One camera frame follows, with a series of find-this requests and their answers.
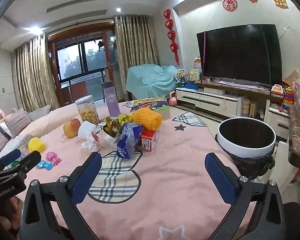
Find round red paper cutout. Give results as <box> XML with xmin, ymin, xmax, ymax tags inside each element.
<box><xmin>222</xmin><ymin>0</ymin><xmax>238</xmax><ymax>12</ymax></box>

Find teal cover cloth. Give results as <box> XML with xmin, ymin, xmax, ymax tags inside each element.
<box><xmin>126</xmin><ymin>64</ymin><xmax>182</xmax><ymax>99</ymax></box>

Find ceiling lamp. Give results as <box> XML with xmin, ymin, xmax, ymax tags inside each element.
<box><xmin>21</xmin><ymin>26</ymin><xmax>44</xmax><ymax>37</ymax></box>

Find wooden framed glass door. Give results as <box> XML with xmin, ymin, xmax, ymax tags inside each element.
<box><xmin>47</xmin><ymin>21</ymin><xmax>127</xmax><ymax>105</ymax></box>

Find red white carton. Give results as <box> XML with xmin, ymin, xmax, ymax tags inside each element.
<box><xmin>140</xmin><ymin>127</ymin><xmax>160</xmax><ymax>152</ymax></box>

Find ceiling air vent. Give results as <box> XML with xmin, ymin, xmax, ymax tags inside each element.
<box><xmin>46</xmin><ymin>0</ymin><xmax>107</xmax><ymax>13</ymax></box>

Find small pink toy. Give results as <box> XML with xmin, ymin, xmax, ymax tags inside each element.
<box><xmin>46</xmin><ymin>151</ymin><xmax>62</xmax><ymax>164</ymax></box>

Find white trash bin black bag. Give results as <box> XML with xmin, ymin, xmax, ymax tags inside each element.
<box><xmin>214</xmin><ymin>117</ymin><xmax>276</xmax><ymax>179</ymax></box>

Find grey sofa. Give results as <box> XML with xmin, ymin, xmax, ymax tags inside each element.
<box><xmin>0</xmin><ymin>105</ymin><xmax>53</xmax><ymax>160</ymax></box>

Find blue snack wrapper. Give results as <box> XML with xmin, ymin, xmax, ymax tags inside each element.
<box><xmin>117</xmin><ymin>122</ymin><xmax>143</xmax><ymax>159</ymax></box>

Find pink kettlebell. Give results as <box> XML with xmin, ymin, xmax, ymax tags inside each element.
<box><xmin>169</xmin><ymin>91</ymin><xmax>178</xmax><ymax>107</ymax></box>

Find white television cabinet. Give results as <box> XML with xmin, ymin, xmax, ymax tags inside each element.
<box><xmin>175</xmin><ymin>80</ymin><xmax>290</xmax><ymax>140</ymax></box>

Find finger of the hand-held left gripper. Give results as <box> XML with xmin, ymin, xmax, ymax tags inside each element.
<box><xmin>0</xmin><ymin>149</ymin><xmax>21</xmax><ymax>175</ymax></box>
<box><xmin>6</xmin><ymin>151</ymin><xmax>42</xmax><ymax>180</ymax></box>

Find clear jar of snacks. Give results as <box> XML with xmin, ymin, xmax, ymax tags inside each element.
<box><xmin>75</xmin><ymin>95</ymin><xmax>100</xmax><ymax>125</ymax></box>

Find purple water bottle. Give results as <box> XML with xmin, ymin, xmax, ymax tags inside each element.
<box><xmin>101</xmin><ymin>81</ymin><xmax>121</xmax><ymax>117</ymax></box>

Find orange foam fruit net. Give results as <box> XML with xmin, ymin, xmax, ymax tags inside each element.
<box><xmin>133</xmin><ymin>107</ymin><xmax>162</xmax><ymax>131</ymax></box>

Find black flat television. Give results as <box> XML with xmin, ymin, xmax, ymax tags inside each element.
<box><xmin>196</xmin><ymin>24</ymin><xmax>283</xmax><ymax>88</ymax></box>

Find white foam fruit net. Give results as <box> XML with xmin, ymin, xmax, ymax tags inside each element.
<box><xmin>78</xmin><ymin>121</ymin><xmax>98</xmax><ymax>140</ymax></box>

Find toy cash register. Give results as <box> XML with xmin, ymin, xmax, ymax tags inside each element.
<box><xmin>271</xmin><ymin>84</ymin><xmax>284</xmax><ymax>96</ymax></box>

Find blue candy wrapper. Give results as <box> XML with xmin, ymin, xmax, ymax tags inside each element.
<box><xmin>36</xmin><ymin>161</ymin><xmax>54</xmax><ymax>170</ymax></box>

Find colourful cartoon puzzle box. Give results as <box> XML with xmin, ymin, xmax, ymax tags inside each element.
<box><xmin>130</xmin><ymin>97</ymin><xmax>171</xmax><ymax>120</ymax></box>

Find brown marble counter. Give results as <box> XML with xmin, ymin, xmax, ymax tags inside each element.
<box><xmin>287</xmin><ymin>105</ymin><xmax>300</xmax><ymax>173</ymax></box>

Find white red crumpled wrapper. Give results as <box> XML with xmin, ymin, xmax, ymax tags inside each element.
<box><xmin>81</xmin><ymin>132</ymin><xmax>101</xmax><ymax>153</ymax></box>

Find brown cardboard piece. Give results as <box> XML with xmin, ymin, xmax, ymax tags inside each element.
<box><xmin>282</xmin><ymin>69</ymin><xmax>300</xmax><ymax>87</ymax></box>

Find red hanging ornament string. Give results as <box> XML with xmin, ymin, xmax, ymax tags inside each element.
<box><xmin>163</xmin><ymin>9</ymin><xmax>180</xmax><ymax>65</ymax></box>

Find green cube toy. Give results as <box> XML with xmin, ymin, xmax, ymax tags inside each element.
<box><xmin>190</xmin><ymin>70</ymin><xmax>202</xmax><ymax>82</ymax></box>

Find ferris wheel toy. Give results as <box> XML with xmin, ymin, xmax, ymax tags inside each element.
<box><xmin>174</xmin><ymin>69</ymin><xmax>190</xmax><ymax>88</ymax></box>

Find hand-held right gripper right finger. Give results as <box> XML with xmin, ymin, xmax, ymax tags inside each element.
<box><xmin>204</xmin><ymin>152</ymin><xmax>287</xmax><ymax>240</ymax></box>

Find gold red wall decoration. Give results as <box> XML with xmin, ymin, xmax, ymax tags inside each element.
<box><xmin>272</xmin><ymin>0</ymin><xmax>289</xmax><ymax>9</ymax></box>

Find person's left hand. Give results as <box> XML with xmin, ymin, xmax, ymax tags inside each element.
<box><xmin>4</xmin><ymin>196</ymin><xmax>24</xmax><ymax>233</ymax></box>

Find yellow stacked containers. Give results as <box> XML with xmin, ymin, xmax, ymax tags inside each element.
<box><xmin>241</xmin><ymin>99</ymin><xmax>250</xmax><ymax>115</ymax></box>

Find yellow snack packet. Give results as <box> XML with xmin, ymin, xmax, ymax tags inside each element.
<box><xmin>117</xmin><ymin>113</ymin><xmax>134</xmax><ymax>123</ymax></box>

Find red yellow apple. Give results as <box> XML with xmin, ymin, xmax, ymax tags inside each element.
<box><xmin>63</xmin><ymin>118</ymin><xmax>82</xmax><ymax>138</ymax></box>

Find rainbow stacking ring toy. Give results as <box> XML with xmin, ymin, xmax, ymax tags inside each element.
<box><xmin>283</xmin><ymin>87</ymin><xmax>294</xmax><ymax>112</ymax></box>

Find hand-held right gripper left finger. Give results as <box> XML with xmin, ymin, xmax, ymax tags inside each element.
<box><xmin>19</xmin><ymin>151</ymin><xmax>102</xmax><ymax>240</ymax></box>

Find beige patterned curtain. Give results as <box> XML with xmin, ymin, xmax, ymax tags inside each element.
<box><xmin>12</xmin><ymin>34</ymin><xmax>60</xmax><ymax>110</ymax></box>
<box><xmin>114</xmin><ymin>15</ymin><xmax>160</xmax><ymax>100</ymax></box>

